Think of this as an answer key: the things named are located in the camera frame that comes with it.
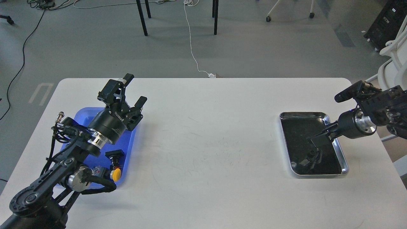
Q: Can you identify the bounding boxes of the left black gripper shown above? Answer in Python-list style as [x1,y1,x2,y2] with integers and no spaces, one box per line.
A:
[88,73,148,145]

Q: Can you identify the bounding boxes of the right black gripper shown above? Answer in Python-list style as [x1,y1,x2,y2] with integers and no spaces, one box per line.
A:
[310,110,366,147]

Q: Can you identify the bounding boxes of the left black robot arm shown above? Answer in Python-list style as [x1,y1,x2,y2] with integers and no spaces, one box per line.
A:
[1,73,147,229]

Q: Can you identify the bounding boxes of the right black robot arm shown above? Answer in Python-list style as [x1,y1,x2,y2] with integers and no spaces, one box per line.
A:
[308,80,407,149]

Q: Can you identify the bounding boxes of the silver metal tray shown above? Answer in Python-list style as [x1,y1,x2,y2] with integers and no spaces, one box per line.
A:
[279,112,349,178]

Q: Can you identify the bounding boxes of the blue plastic tray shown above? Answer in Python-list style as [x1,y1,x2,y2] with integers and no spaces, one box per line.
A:
[51,108,132,194]

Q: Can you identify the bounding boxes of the white office chair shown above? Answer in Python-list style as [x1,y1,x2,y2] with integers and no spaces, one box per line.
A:
[366,29,407,90]

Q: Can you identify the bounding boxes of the black table leg left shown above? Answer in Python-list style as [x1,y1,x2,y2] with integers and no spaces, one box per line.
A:
[136,0,151,36]

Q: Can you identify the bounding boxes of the black table leg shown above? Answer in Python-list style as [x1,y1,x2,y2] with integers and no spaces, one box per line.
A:
[136,0,151,36]
[212,0,219,35]

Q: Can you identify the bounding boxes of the black equipment case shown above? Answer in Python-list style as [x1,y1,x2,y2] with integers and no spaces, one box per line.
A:
[364,0,407,51]

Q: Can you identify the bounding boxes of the white chair base wheels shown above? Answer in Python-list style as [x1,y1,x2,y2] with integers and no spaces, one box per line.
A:
[265,0,317,22]

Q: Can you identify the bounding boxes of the black table leg right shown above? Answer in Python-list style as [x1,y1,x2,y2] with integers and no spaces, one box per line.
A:
[212,0,219,35]

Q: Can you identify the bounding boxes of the black push button switch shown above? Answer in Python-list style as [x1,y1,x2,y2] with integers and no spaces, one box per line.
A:
[105,149,124,170]

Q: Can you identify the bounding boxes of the yellow push button switch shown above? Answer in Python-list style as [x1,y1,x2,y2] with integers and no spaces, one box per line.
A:
[92,166,122,182]

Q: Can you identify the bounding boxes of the black floor cable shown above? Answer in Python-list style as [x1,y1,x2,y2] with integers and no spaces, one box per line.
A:
[0,0,73,120]

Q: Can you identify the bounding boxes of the white floor cable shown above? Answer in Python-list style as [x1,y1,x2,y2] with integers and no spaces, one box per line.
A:
[183,0,217,79]

